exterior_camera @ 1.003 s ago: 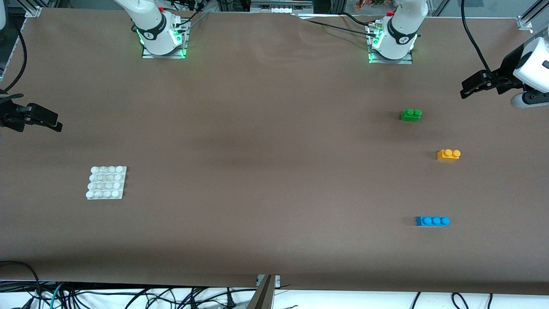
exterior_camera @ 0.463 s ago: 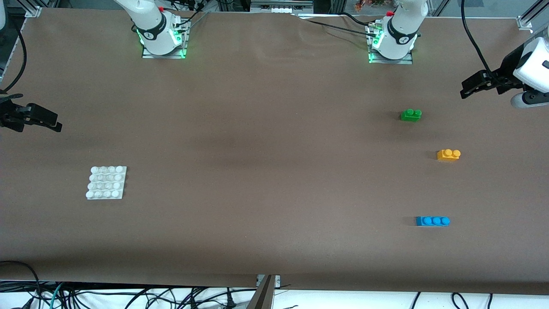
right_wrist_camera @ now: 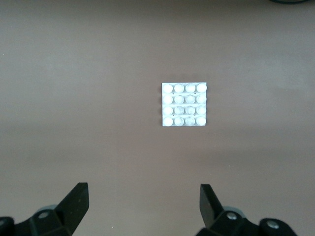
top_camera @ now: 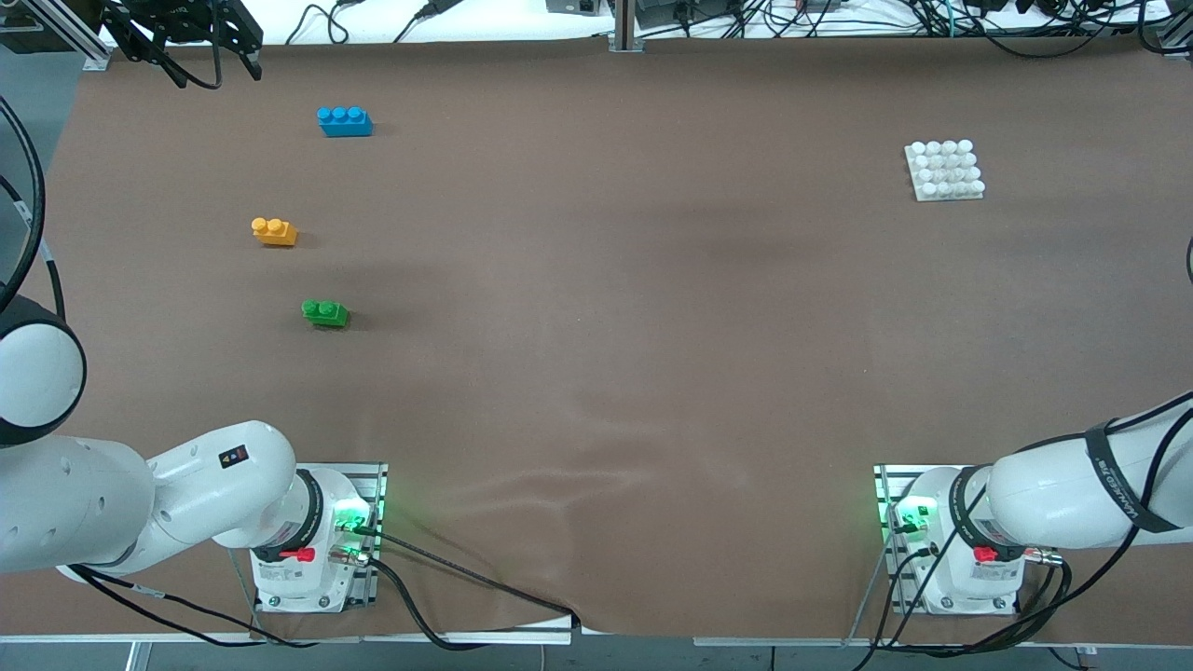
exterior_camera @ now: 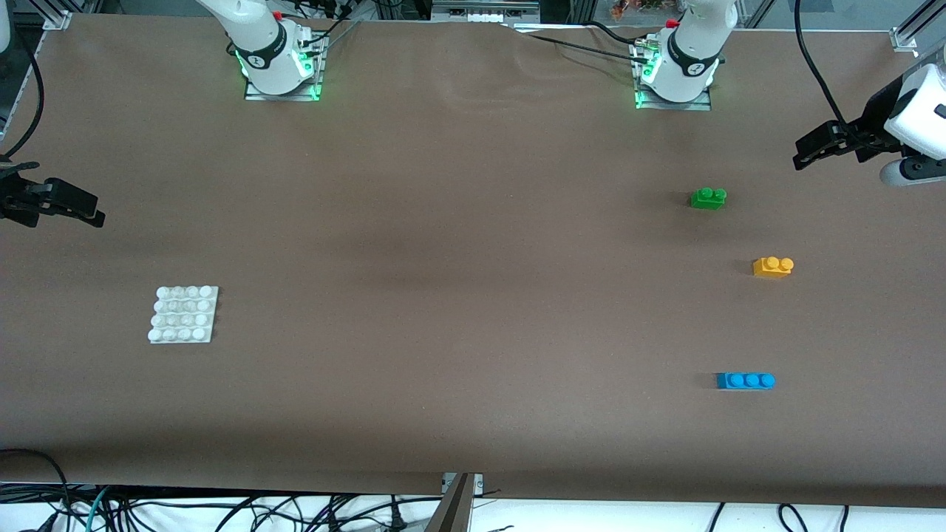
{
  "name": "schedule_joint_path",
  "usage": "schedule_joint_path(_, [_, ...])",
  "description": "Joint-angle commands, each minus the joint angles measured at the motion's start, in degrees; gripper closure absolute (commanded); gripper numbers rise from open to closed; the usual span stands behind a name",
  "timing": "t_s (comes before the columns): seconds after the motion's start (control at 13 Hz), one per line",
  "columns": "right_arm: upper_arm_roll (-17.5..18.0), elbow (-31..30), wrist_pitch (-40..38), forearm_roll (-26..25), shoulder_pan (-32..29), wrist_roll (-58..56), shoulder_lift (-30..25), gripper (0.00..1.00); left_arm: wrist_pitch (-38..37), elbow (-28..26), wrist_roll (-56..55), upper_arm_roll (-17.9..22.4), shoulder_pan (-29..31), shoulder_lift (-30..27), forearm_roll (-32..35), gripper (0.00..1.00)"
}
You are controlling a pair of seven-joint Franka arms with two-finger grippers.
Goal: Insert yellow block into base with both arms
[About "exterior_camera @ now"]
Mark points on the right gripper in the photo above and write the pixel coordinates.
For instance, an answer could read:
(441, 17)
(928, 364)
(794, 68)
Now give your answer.
(13, 198)

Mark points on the white studded base plate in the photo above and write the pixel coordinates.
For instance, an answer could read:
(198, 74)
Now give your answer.
(183, 318)

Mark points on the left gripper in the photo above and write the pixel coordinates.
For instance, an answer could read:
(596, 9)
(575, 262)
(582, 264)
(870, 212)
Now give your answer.
(873, 118)

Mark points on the brown paper table cover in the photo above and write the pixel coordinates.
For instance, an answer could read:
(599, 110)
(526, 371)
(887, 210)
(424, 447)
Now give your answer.
(443, 185)

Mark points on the metal bracket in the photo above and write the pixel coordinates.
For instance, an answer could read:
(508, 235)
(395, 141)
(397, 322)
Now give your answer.
(454, 510)

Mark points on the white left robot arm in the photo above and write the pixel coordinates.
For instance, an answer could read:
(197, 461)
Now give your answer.
(695, 52)

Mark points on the yellow two-stud block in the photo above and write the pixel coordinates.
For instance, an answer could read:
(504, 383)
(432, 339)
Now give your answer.
(772, 270)

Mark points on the green two-stud block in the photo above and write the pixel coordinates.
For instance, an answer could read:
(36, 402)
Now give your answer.
(708, 201)

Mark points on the blue three-stud block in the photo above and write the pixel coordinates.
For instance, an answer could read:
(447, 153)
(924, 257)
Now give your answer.
(743, 382)

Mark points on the aluminium frame rail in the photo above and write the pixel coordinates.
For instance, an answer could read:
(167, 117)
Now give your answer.
(905, 38)
(55, 20)

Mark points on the white power strip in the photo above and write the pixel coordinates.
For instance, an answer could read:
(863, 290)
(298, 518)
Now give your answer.
(480, 16)

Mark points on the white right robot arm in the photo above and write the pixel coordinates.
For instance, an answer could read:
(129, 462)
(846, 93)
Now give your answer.
(259, 44)

